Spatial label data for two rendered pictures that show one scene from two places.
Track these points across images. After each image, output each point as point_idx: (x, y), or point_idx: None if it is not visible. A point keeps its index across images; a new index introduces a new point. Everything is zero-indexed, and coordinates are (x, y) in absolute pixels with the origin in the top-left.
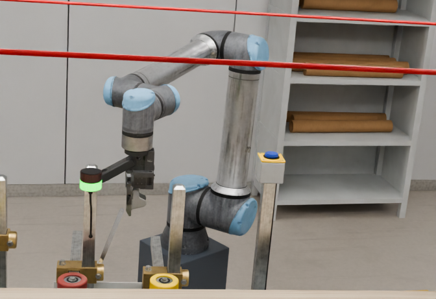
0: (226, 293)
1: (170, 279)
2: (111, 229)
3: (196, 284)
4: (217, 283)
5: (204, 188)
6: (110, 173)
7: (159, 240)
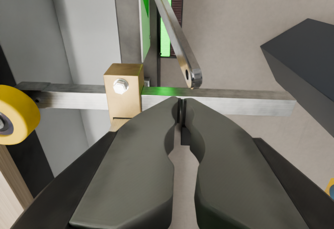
0: (2, 195)
1: (6, 132)
2: (163, 8)
3: (319, 104)
4: (322, 121)
5: None
6: None
7: (269, 114)
